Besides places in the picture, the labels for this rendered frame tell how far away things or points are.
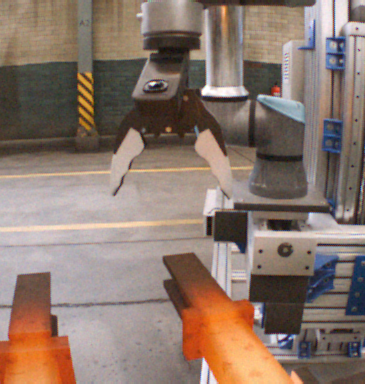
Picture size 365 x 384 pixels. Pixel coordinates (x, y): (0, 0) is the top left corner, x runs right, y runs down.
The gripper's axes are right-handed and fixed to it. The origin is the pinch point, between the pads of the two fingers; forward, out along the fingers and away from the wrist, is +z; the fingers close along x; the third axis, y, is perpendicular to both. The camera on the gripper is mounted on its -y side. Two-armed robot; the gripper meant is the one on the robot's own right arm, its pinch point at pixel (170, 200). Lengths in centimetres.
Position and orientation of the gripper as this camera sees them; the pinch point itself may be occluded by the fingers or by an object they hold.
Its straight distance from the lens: 51.0
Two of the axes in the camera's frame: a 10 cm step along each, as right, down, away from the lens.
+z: 0.0, 9.6, 2.9
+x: -9.9, -0.3, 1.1
